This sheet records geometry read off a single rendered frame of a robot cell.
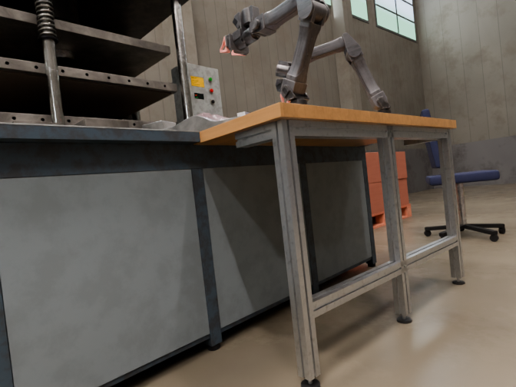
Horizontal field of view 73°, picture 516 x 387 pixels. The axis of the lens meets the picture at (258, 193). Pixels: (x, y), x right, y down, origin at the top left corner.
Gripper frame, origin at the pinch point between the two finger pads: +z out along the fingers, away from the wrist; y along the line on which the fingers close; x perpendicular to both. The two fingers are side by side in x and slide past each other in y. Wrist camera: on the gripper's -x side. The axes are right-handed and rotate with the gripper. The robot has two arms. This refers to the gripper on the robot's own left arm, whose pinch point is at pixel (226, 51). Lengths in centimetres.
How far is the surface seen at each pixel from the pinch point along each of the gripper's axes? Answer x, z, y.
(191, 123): 32.3, 1.8, 21.8
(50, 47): -18, 63, 57
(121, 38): -35, 74, 17
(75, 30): -33, 72, 42
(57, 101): 8, 64, 56
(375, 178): 64, 82, -244
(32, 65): -10, 68, 64
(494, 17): -272, 103, -882
